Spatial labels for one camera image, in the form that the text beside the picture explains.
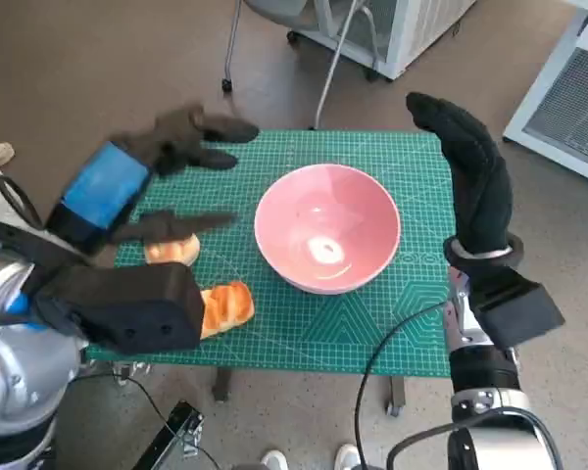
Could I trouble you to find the thin black floor cable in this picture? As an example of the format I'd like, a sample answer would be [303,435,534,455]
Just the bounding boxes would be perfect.
[77,371,221,470]

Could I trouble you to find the white wheeled vented unit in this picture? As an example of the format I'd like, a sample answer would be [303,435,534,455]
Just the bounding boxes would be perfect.
[287,0,479,82]

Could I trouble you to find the pink bowl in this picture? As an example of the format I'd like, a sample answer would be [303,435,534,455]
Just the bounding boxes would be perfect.
[253,164,402,295]

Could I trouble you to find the round toy bread roll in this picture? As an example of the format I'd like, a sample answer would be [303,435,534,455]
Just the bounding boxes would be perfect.
[144,233,201,268]

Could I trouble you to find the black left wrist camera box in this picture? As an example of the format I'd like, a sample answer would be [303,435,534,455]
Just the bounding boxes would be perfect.
[31,261,206,354]

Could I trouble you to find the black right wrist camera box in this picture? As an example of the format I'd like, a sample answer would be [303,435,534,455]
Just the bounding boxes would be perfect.
[467,266,567,350]

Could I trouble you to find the black metal stand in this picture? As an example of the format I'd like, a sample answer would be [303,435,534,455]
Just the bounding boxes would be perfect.
[129,399,208,470]

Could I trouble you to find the braided toy bread loaf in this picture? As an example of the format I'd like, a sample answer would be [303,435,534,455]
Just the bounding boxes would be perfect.
[199,280,255,340]

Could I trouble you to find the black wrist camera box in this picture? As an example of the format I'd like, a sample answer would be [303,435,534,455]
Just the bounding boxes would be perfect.
[31,261,206,354]
[467,266,567,350]

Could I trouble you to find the white cabinet with vent grille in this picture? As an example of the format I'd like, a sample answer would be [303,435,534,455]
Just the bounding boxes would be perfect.
[502,9,588,190]

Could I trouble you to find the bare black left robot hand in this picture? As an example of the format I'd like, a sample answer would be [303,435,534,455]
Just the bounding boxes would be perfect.
[44,103,261,257]

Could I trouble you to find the green cutting mat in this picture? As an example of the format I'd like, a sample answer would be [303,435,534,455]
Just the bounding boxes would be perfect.
[85,129,453,378]

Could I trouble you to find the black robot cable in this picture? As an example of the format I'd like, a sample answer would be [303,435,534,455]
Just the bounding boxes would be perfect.
[0,174,44,231]
[385,410,564,470]
[354,301,447,470]

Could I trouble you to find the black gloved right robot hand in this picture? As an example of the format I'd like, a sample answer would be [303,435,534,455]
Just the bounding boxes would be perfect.
[405,91,515,256]

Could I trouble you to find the person's white shoe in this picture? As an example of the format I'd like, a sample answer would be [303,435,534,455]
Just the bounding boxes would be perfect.
[260,448,289,470]
[333,443,363,470]

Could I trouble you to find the dark metal table leg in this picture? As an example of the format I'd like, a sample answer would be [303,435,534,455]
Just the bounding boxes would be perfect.
[212,367,234,402]
[385,375,407,418]

